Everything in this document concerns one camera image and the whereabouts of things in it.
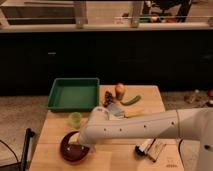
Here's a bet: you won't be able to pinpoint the dark maroon bowl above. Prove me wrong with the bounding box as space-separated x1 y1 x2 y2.
60 131 89 163

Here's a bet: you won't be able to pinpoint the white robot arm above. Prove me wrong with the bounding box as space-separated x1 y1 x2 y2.
78 106 213 171

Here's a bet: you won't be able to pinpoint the green plastic tray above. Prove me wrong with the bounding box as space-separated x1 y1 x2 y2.
47 78 99 112

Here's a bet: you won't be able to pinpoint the dark grape bunch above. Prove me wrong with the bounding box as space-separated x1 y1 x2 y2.
104 91 113 107

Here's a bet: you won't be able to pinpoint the orange fruit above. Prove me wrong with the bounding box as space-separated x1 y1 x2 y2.
115 83 125 100

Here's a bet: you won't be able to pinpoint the grey blue cloth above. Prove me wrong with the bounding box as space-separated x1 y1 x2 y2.
107 103 125 117

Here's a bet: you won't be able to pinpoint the green cucumber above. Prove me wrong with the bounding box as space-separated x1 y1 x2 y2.
120 95 141 106

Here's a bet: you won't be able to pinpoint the small green cup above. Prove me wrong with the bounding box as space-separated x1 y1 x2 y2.
68 112 82 129

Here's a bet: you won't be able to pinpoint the black white marker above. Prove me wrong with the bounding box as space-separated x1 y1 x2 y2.
135 139 153 156

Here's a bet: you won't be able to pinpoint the wooden brush block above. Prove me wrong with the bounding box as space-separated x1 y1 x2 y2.
147 139 166 162

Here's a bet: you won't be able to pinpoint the clutter items on floor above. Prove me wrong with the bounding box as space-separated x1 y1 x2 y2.
184 89 213 107

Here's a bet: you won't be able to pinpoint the black chair frame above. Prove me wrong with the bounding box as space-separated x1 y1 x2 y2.
20 128 35 171

